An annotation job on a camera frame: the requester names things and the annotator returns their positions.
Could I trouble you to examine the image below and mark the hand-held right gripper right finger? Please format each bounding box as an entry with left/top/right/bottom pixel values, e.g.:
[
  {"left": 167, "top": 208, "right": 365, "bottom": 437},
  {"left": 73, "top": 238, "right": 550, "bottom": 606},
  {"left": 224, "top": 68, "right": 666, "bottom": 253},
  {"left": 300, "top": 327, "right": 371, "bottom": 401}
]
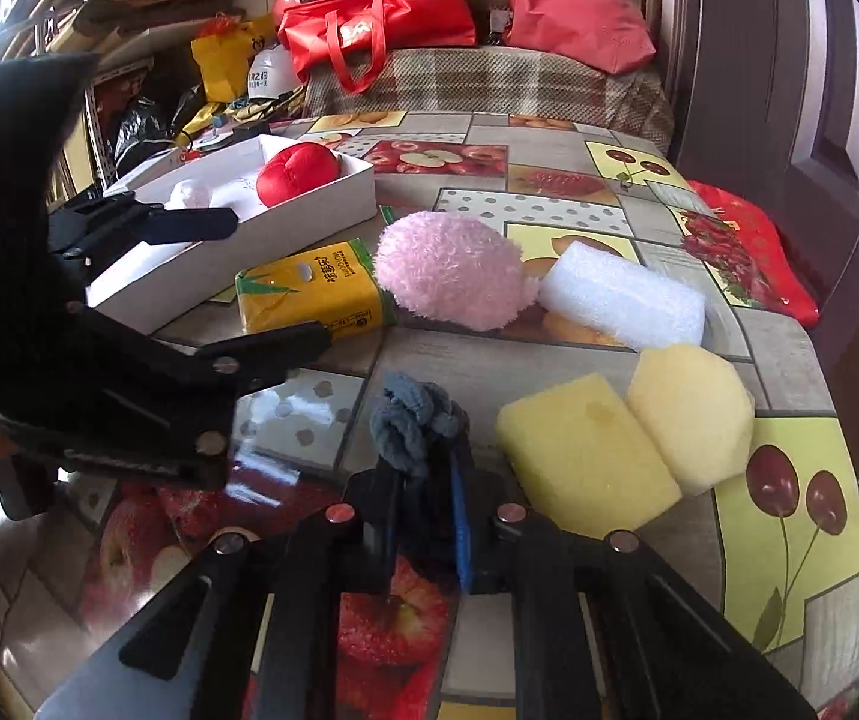
[{"left": 448, "top": 456, "right": 821, "bottom": 720}]

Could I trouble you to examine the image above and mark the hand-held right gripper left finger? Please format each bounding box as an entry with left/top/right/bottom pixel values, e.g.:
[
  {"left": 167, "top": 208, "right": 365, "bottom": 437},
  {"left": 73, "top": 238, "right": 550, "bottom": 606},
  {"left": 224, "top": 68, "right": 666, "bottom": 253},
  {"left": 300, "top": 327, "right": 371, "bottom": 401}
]
[{"left": 39, "top": 463, "right": 409, "bottom": 720}]

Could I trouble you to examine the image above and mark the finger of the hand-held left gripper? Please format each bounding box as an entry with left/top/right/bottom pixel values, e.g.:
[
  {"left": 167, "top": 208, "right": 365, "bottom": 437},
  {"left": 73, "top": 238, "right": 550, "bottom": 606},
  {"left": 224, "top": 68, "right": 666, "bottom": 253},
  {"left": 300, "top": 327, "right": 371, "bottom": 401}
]
[
  {"left": 50, "top": 191, "right": 240, "bottom": 260},
  {"left": 24, "top": 304, "right": 334, "bottom": 492}
]

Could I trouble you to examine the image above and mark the yellow tissue pack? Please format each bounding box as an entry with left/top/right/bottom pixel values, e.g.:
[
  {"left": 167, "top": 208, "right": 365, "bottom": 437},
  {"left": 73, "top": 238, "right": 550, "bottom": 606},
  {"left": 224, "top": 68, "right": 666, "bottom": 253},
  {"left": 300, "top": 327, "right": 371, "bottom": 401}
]
[{"left": 234, "top": 238, "right": 400, "bottom": 338}]

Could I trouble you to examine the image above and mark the grey rope knot toy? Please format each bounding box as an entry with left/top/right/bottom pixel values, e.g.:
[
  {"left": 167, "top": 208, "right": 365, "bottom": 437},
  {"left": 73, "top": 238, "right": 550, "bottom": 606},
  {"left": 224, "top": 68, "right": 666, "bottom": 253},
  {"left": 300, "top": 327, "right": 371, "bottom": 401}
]
[{"left": 369, "top": 371, "right": 471, "bottom": 481}]

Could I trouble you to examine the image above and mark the red plush ball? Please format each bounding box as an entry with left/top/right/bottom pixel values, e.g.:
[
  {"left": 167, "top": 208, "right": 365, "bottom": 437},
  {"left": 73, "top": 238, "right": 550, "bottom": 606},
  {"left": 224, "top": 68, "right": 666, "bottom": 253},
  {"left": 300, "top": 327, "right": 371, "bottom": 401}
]
[{"left": 256, "top": 142, "right": 344, "bottom": 209}]

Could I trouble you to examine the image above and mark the white cardboard box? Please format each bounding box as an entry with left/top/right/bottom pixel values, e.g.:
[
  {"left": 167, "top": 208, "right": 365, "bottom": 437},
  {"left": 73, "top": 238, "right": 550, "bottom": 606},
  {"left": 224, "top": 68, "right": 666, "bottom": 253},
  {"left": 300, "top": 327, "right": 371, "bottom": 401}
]
[{"left": 84, "top": 133, "right": 378, "bottom": 332}]

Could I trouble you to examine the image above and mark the yellow rectangular sponge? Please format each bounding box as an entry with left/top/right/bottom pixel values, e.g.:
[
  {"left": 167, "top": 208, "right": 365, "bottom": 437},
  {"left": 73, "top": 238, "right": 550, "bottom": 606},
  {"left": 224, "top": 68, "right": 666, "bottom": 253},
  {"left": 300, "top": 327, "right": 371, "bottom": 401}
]
[{"left": 494, "top": 373, "right": 683, "bottom": 537}]

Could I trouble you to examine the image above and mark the pink plush toy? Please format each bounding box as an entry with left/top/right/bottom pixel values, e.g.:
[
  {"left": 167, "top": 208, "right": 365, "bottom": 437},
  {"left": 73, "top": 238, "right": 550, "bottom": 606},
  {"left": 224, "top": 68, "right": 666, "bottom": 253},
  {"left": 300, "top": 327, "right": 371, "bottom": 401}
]
[{"left": 373, "top": 211, "right": 543, "bottom": 332}]

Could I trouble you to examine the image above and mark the pale yellow octagonal sponge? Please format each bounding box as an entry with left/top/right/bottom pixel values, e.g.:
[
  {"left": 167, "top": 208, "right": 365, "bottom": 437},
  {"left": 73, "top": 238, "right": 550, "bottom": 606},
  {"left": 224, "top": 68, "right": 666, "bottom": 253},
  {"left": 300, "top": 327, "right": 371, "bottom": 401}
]
[{"left": 626, "top": 343, "right": 756, "bottom": 497}]

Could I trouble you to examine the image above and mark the white foam block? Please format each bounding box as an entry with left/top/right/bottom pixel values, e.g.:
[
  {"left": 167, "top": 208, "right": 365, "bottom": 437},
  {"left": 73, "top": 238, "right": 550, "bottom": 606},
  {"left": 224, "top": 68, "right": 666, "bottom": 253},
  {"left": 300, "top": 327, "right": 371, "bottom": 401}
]
[{"left": 538, "top": 244, "right": 708, "bottom": 352}]

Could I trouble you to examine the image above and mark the black plastic bag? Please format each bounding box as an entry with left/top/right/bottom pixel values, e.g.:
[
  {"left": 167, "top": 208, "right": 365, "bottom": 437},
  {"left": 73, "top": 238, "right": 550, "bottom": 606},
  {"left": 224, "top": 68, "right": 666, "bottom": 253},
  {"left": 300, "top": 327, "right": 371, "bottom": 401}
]
[{"left": 114, "top": 94, "right": 190, "bottom": 166}]

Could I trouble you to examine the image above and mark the metal rack shelf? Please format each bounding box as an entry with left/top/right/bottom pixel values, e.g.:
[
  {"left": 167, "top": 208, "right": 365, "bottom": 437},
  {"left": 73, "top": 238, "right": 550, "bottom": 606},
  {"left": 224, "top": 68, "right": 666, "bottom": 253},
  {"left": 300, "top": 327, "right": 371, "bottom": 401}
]
[{"left": 61, "top": 82, "right": 122, "bottom": 188}]

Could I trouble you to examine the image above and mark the yellow plastic bag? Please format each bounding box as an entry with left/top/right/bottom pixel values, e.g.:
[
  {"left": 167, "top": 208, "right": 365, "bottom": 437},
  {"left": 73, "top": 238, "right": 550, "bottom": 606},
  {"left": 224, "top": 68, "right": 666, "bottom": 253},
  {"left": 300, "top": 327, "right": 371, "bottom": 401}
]
[{"left": 190, "top": 13, "right": 280, "bottom": 102}]

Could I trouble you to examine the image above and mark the white helmet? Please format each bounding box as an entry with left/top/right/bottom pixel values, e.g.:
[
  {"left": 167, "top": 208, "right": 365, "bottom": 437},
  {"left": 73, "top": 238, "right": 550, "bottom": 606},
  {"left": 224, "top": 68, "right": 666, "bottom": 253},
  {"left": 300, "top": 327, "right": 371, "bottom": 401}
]
[{"left": 245, "top": 41, "right": 304, "bottom": 100}]

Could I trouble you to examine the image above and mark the plaid covered bench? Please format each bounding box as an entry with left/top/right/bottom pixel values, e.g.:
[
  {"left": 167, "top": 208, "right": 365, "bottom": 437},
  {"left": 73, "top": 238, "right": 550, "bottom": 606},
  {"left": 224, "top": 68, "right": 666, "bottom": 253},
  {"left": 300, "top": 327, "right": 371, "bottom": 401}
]
[{"left": 301, "top": 45, "right": 674, "bottom": 147}]

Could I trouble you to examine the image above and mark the red printed gift bag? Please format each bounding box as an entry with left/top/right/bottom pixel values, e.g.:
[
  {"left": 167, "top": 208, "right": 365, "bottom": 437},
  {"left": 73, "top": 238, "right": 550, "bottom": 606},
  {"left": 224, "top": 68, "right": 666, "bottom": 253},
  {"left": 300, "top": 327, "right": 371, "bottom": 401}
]
[{"left": 688, "top": 180, "right": 821, "bottom": 327}]

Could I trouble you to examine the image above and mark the red fabric bag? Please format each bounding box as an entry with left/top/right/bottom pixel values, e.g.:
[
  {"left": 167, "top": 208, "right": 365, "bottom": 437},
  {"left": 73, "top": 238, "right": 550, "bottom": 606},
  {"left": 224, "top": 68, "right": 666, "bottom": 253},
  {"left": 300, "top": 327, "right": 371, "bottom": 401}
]
[{"left": 504, "top": 0, "right": 657, "bottom": 76}]

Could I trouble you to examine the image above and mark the brown panelled door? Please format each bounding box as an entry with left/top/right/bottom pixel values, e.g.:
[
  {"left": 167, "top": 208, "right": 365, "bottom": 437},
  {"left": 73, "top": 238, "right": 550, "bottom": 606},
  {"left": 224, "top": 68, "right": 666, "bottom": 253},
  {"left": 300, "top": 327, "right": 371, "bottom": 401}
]
[{"left": 647, "top": 0, "right": 859, "bottom": 466}]

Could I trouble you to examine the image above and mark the red tote bag with handles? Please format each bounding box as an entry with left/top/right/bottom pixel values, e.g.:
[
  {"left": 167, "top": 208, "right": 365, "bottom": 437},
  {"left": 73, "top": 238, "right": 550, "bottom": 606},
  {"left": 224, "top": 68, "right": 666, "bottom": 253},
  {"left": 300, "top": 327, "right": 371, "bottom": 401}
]
[{"left": 277, "top": 0, "right": 477, "bottom": 95}]

